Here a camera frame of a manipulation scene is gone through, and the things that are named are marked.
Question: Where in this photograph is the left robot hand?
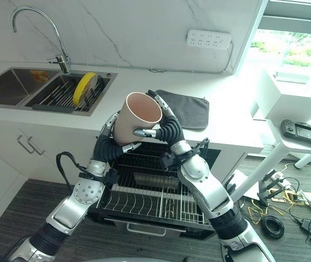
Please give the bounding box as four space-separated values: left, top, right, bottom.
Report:
93 111 143 165

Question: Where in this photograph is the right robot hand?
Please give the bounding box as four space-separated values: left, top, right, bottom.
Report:
132 90 189 150

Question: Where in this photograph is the beige plastic cup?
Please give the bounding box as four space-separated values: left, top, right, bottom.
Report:
113 92 163 146

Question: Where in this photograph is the black dishwasher drawer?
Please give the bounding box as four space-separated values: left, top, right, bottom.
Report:
86 139 222 240

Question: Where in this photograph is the dark grey drying mat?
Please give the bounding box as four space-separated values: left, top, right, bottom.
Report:
154 89 210 130

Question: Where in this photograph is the metal sink drying rack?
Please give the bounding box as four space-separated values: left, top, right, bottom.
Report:
32 77 112 113

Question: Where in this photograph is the yellow plate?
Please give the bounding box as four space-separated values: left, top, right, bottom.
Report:
73 72 98 105

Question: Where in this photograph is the stainless steel double sink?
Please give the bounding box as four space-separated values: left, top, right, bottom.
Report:
0 67 119 117

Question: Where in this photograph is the white power strip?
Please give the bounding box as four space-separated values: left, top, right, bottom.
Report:
186 28 233 50

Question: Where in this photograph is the white side table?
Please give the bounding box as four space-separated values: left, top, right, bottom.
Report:
227 105 311 213

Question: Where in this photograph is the chrome gooseneck faucet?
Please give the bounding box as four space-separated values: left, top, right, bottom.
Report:
11 7 72 74

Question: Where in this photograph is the white box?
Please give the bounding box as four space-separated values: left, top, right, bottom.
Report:
253 69 311 128

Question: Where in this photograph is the black handheld controller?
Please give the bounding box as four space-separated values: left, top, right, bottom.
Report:
280 119 311 148

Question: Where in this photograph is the dishwasher wire rack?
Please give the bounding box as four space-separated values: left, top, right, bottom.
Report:
96 143 208 226

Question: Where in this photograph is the white power strip cable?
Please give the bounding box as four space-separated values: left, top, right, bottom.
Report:
149 40 234 74

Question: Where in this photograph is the silver cabinet handle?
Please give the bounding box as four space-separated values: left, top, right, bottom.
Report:
16 134 36 154
26 136 45 156

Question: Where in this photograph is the yellow cable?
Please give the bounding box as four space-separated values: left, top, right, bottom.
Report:
247 188 300 225

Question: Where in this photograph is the coiled black cable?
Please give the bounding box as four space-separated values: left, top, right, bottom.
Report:
261 215 285 237

